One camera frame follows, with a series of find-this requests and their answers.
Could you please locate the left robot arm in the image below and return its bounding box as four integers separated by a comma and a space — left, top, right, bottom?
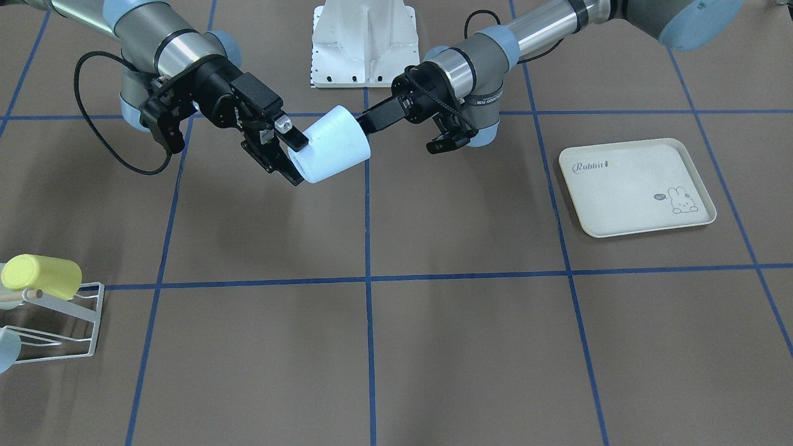
357, 1, 743, 154

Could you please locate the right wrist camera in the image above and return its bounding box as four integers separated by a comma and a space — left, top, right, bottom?
139, 95, 195, 155

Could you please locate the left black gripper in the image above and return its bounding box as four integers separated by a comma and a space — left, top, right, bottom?
355, 62, 478, 155

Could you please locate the white wire cup rack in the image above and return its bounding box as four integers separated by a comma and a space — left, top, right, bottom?
2, 282, 105, 365

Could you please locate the light blue cup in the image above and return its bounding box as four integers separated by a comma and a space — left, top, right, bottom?
288, 105, 371, 183
0, 327, 22, 374

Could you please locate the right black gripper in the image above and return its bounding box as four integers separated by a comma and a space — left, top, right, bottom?
139, 55, 309, 186

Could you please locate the yellow cup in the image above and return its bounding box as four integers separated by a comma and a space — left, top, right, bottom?
2, 254, 83, 301

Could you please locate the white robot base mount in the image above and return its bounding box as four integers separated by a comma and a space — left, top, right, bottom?
310, 1, 420, 89

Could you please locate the cream plastic tray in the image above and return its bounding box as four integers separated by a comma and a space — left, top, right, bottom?
558, 138, 717, 238

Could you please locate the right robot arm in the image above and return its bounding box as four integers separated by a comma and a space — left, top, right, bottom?
25, 1, 308, 185

